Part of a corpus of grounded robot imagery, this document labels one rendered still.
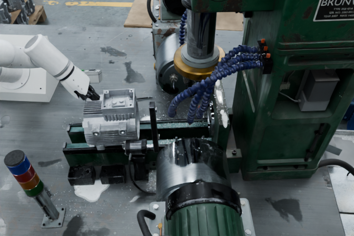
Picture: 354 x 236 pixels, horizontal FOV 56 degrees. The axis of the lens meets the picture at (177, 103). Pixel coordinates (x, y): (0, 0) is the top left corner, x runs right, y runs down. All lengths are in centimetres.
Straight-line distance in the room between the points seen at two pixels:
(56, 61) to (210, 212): 76
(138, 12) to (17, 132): 223
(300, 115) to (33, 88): 128
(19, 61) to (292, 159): 108
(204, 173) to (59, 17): 330
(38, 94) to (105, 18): 221
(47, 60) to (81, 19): 275
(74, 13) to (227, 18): 174
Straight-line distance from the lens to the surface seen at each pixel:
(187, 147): 108
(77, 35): 227
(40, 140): 169
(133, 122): 127
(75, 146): 146
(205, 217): 76
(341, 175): 208
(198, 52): 107
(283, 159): 138
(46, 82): 181
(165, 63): 143
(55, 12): 419
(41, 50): 122
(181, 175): 103
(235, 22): 349
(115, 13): 397
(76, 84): 128
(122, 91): 132
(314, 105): 117
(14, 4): 364
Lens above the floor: 205
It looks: 47 degrees down
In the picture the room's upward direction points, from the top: 1 degrees counter-clockwise
